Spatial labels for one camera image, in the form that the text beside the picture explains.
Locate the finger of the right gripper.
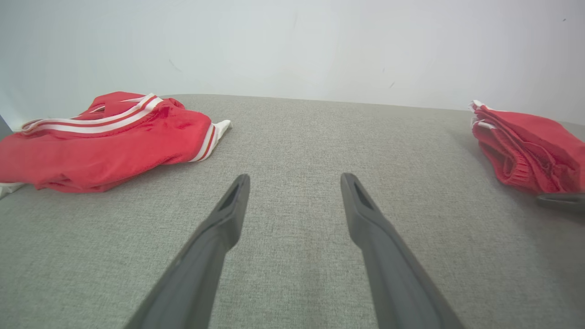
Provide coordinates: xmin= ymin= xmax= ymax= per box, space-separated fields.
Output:
xmin=536 ymin=192 xmax=585 ymax=212

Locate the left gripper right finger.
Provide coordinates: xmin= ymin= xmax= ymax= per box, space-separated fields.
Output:
xmin=340 ymin=172 xmax=464 ymax=329

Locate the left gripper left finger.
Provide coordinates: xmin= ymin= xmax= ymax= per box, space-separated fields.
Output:
xmin=123 ymin=174 xmax=251 ymax=329

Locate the red garment with white trim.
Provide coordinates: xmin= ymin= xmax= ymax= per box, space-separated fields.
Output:
xmin=468 ymin=100 xmax=585 ymax=196

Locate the red jersey with white sleeves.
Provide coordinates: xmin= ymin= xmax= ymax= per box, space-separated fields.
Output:
xmin=0 ymin=91 xmax=233 ymax=198

